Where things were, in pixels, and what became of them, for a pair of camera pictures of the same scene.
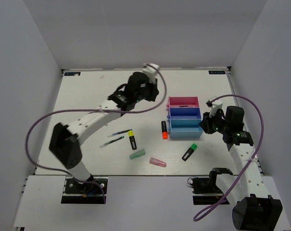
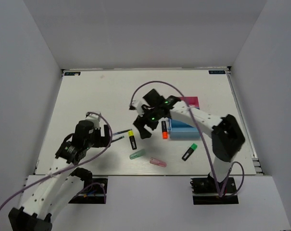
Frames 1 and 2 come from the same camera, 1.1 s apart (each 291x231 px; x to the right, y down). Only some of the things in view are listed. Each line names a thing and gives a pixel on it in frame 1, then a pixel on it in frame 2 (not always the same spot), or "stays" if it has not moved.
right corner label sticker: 215,72 stays
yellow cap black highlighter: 132,139 stays
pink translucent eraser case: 157,162 stays
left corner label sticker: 72,74 stays
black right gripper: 205,123 -> 144,133
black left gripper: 154,90 -> 101,140
